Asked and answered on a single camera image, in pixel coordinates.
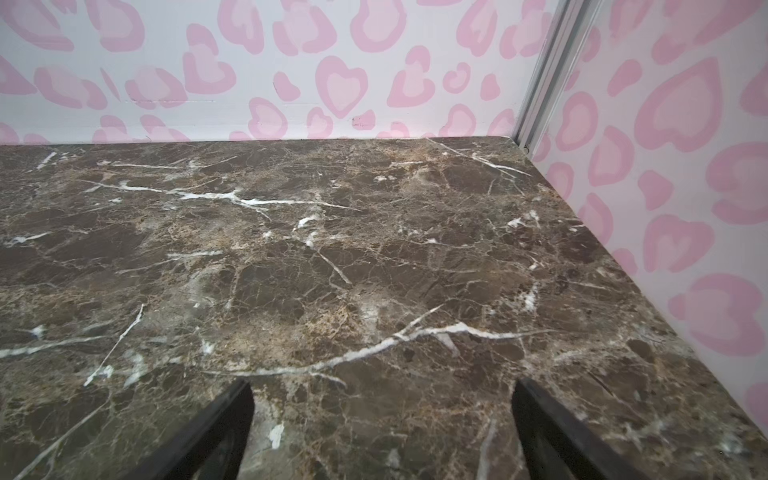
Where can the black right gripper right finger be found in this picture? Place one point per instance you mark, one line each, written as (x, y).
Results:
(557, 445)

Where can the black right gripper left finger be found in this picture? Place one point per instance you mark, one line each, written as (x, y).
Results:
(210, 446)

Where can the aluminium corner post right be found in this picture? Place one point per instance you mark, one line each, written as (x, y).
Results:
(564, 41)

